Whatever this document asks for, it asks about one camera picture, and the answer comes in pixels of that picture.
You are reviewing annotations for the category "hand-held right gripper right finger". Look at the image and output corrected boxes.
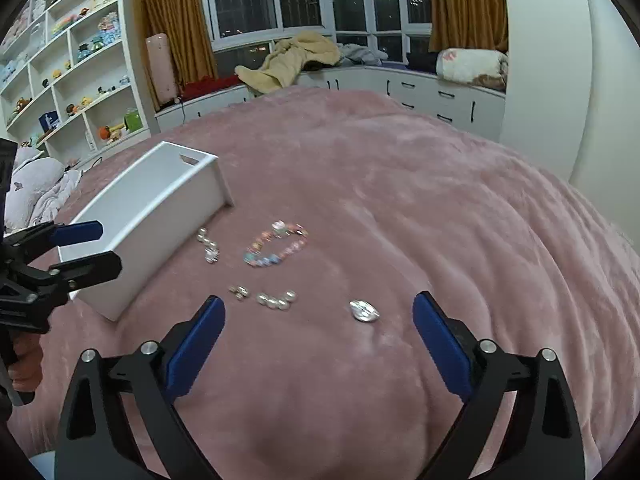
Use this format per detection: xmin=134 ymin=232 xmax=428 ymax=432
xmin=412 ymin=290 xmax=587 ymax=480

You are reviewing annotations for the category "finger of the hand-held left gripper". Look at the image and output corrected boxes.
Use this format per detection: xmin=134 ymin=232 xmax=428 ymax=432
xmin=20 ymin=250 xmax=124 ymax=307
xmin=2 ymin=220 xmax=105 ymax=262

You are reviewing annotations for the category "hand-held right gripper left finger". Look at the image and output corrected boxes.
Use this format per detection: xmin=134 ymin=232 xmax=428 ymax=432
xmin=54 ymin=295 xmax=227 ymax=480

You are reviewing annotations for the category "white storage box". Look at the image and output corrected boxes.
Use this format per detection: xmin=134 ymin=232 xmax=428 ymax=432
xmin=57 ymin=141 xmax=235 ymax=322

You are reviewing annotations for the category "silver crystal pendant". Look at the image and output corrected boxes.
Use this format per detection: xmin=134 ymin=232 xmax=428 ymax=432
xmin=349 ymin=298 xmax=381 ymax=324

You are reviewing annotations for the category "long silver bead string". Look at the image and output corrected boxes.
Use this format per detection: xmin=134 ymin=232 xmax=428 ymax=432
xmin=256 ymin=289 xmax=298 ymax=312

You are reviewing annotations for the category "silver bead bracelet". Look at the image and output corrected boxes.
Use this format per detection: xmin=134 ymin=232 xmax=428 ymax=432
xmin=198 ymin=227 xmax=222 ymax=264

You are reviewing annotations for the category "colourful bead bracelet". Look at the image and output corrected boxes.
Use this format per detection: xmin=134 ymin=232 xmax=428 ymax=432
xmin=243 ymin=220 xmax=310 ymax=269

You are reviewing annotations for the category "person's left hand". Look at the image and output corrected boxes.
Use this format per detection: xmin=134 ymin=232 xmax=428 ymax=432
xmin=9 ymin=332 xmax=46 ymax=394

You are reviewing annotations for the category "light grey quilt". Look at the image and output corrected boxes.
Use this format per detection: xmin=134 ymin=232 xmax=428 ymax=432
xmin=4 ymin=147 xmax=84 ymax=229

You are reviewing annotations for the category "white curved shelf unit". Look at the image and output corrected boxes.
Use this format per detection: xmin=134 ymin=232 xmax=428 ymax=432
xmin=0 ymin=0 xmax=154 ymax=162

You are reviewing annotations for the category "pink fluffy blanket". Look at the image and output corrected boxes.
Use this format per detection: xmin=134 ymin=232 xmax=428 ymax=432
xmin=9 ymin=85 xmax=640 ymax=480

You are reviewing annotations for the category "pink cylinder lamp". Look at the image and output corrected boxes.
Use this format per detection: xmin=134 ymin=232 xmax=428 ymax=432
xmin=145 ymin=33 xmax=180 ymax=109

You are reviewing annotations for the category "red cloth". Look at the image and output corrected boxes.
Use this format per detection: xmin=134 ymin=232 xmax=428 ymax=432
xmin=179 ymin=74 xmax=247 ymax=101

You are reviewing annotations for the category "orange curtain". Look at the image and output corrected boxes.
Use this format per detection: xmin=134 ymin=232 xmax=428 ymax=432
xmin=131 ymin=0 xmax=219 ymax=111
xmin=427 ymin=0 xmax=510 ymax=54

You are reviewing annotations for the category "white window seat cabinet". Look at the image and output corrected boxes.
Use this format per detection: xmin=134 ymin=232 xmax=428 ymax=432
xmin=155 ymin=64 xmax=507 ymax=144

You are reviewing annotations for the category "beige garment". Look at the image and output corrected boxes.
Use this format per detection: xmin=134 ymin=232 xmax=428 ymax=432
xmin=235 ymin=30 xmax=347 ymax=95

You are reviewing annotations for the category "folded floral blanket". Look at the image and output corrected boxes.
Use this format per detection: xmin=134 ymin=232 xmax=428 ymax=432
xmin=435 ymin=48 xmax=510 ymax=92

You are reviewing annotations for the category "dark cloth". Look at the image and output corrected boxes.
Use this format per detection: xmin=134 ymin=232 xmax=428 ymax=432
xmin=404 ymin=51 xmax=442 ymax=74

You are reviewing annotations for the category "grey clothes pile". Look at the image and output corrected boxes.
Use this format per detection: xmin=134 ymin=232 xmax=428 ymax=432
xmin=334 ymin=42 xmax=392 ymax=67

